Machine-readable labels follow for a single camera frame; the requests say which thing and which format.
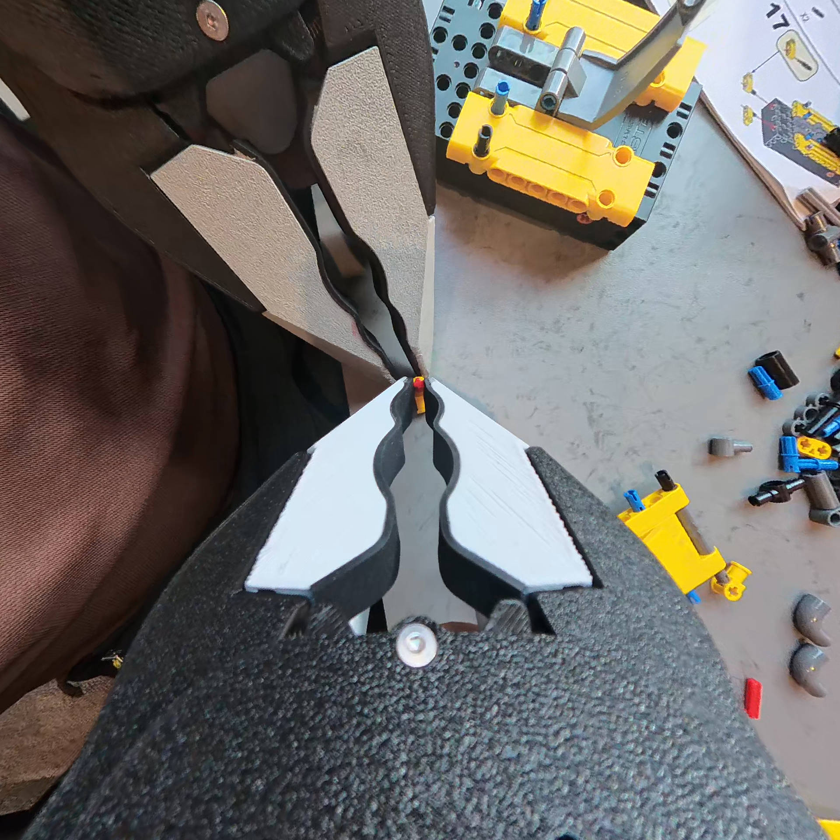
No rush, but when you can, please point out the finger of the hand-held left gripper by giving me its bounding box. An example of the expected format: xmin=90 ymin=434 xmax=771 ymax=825
xmin=149 ymin=142 xmax=414 ymax=384
xmin=309 ymin=46 xmax=438 ymax=379

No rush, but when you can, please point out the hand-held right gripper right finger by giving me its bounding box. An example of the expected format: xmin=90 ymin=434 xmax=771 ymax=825
xmin=423 ymin=378 xmax=595 ymax=598

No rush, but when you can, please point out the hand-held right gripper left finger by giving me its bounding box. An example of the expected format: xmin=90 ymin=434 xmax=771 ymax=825
xmin=245 ymin=377 xmax=413 ymax=598

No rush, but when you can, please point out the yellow curved brick assembly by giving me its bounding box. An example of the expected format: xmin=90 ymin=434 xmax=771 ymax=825
xmin=617 ymin=470 xmax=753 ymax=602

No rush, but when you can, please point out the yellow and black brick assembly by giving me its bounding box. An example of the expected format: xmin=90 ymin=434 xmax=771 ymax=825
xmin=431 ymin=0 xmax=706 ymax=250

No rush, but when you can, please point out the pile of small brick parts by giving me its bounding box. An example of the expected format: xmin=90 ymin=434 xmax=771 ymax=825
xmin=749 ymin=191 xmax=840 ymax=529

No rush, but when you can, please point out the small grey curved piece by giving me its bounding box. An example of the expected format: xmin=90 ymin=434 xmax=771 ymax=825
xmin=792 ymin=594 xmax=833 ymax=647
xmin=788 ymin=644 xmax=830 ymax=698

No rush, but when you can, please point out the grey desk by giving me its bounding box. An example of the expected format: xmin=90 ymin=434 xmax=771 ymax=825
xmin=342 ymin=105 xmax=840 ymax=840

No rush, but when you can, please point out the person in brown shirt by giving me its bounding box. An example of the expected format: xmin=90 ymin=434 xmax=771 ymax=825
xmin=0 ymin=119 xmax=244 ymax=716

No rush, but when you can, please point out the black and blue pin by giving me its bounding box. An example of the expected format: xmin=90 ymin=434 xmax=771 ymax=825
xmin=749 ymin=351 xmax=800 ymax=400

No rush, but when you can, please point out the instruction booklet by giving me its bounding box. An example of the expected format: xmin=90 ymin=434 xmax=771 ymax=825
xmin=703 ymin=0 xmax=840 ymax=224

